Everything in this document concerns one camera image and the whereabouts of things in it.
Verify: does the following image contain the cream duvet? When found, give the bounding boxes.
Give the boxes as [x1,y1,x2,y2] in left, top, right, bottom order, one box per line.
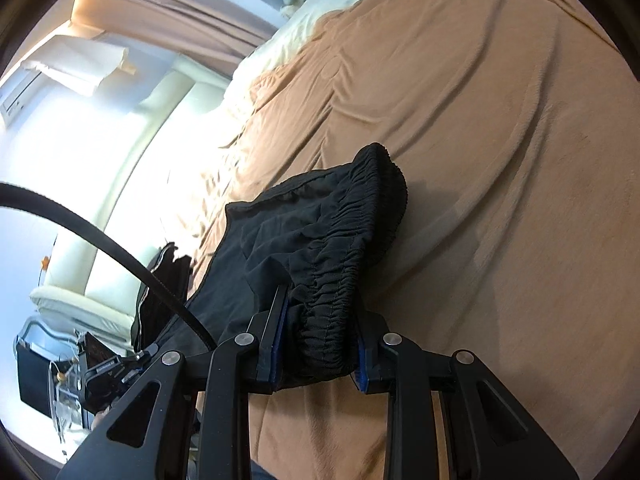
[220,0,401,111]

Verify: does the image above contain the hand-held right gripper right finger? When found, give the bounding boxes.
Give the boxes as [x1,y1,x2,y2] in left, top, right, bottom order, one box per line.
[350,310,581,480]

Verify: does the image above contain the brown fleece blanket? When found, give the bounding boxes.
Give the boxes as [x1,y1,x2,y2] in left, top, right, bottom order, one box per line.
[160,0,640,480]

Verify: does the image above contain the dark cloth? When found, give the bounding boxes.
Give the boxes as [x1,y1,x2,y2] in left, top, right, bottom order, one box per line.
[131,242,195,352]

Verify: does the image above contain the black box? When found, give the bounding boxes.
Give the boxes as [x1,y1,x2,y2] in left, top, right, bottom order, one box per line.
[15,329,57,407]

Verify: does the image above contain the clear plastic container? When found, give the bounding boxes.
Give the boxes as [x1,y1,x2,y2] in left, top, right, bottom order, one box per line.
[49,355,87,433]

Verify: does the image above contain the black cable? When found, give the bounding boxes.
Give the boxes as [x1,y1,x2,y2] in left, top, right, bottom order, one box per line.
[0,182,219,351]

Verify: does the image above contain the white hanging cloth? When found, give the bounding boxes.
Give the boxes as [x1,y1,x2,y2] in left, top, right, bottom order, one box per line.
[24,35,137,97]

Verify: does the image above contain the cream upholstered sofa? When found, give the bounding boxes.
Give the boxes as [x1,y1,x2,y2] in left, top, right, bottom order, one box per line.
[29,55,241,357]

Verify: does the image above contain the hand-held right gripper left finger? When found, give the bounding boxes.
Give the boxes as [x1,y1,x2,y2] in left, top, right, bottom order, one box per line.
[55,283,294,480]

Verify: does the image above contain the beige curtain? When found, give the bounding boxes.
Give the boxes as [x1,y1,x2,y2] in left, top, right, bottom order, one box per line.
[70,0,293,78]

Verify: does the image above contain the white air conditioner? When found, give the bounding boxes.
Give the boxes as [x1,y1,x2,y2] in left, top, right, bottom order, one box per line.
[0,72,44,124]

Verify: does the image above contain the black pants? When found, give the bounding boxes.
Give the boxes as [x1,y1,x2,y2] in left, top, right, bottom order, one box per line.
[159,143,410,393]

